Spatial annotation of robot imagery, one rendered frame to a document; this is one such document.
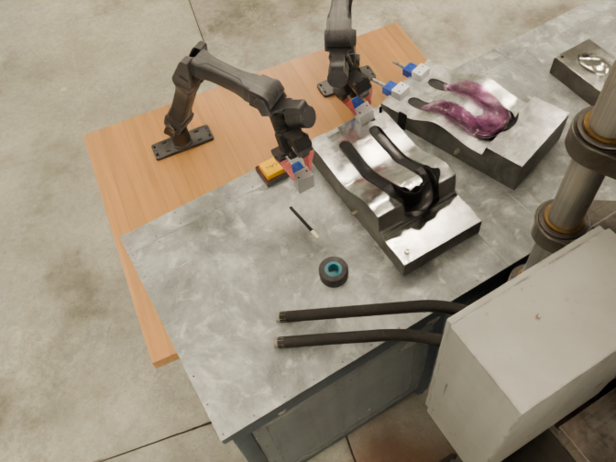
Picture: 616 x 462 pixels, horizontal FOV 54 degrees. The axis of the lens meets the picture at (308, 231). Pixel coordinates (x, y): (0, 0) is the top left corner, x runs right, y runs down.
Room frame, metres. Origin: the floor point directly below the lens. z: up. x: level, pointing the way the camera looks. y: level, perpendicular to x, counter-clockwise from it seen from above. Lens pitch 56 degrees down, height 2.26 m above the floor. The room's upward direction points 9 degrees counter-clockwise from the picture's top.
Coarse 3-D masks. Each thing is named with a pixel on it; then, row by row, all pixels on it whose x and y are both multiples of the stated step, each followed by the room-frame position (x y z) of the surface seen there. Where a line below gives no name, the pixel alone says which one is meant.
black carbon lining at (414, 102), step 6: (432, 84) 1.43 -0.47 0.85; (438, 84) 1.43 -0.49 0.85; (444, 90) 1.40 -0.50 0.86; (408, 102) 1.37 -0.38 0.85; (414, 102) 1.37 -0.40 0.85; (420, 102) 1.36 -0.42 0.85; (426, 102) 1.35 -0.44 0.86; (420, 108) 1.34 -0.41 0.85; (510, 120) 1.22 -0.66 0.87; (516, 120) 1.20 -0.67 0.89; (510, 126) 1.19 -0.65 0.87; (486, 138) 1.16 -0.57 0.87; (492, 138) 1.16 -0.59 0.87
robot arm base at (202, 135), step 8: (184, 128) 1.38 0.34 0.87; (200, 128) 1.44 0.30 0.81; (208, 128) 1.43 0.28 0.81; (176, 136) 1.36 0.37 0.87; (184, 136) 1.37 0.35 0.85; (192, 136) 1.41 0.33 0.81; (200, 136) 1.40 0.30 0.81; (208, 136) 1.40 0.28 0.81; (152, 144) 1.40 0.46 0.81; (160, 144) 1.39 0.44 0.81; (168, 144) 1.39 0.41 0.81; (176, 144) 1.36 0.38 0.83; (184, 144) 1.36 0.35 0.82; (192, 144) 1.37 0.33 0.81; (200, 144) 1.37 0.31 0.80; (160, 152) 1.36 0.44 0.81; (168, 152) 1.35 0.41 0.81; (176, 152) 1.35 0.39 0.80
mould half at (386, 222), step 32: (352, 128) 1.26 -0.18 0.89; (384, 128) 1.24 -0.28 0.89; (320, 160) 1.17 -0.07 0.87; (384, 160) 1.12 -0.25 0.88; (416, 160) 1.09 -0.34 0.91; (352, 192) 1.01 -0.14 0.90; (384, 192) 0.97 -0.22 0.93; (448, 192) 0.98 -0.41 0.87; (384, 224) 0.90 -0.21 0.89; (416, 224) 0.90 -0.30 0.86; (448, 224) 0.89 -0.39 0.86; (480, 224) 0.88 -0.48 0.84; (416, 256) 0.80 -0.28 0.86
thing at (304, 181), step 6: (300, 162) 1.11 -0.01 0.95; (294, 168) 1.09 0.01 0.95; (300, 168) 1.09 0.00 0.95; (306, 168) 1.07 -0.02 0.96; (294, 174) 1.06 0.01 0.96; (300, 174) 1.06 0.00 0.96; (306, 174) 1.05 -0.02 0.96; (312, 174) 1.05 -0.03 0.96; (300, 180) 1.04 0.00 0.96; (306, 180) 1.04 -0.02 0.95; (312, 180) 1.05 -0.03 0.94; (294, 186) 1.05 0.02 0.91; (300, 186) 1.03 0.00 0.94; (306, 186) 1.04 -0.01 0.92; (312, 186) 1.05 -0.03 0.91; (300, 192) 1.03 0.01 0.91
